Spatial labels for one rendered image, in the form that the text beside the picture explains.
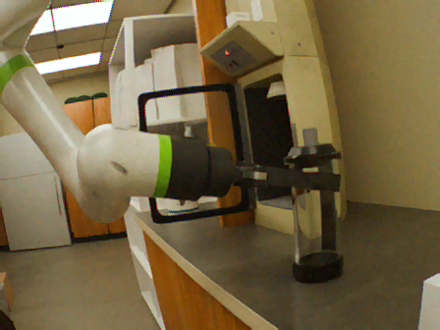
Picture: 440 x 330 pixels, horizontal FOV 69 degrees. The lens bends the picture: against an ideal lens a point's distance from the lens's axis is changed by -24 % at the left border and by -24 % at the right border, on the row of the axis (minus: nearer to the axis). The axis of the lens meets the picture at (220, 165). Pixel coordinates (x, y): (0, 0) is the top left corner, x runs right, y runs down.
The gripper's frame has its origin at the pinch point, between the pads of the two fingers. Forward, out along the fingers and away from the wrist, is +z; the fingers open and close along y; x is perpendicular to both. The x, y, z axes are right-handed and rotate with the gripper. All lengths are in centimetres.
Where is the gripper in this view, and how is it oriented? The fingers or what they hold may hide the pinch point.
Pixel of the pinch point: (313, 181)
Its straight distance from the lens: 70.4
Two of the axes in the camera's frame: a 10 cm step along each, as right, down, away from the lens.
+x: -0.9, 10.0, -0.3
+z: 9.3, 1.0, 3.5
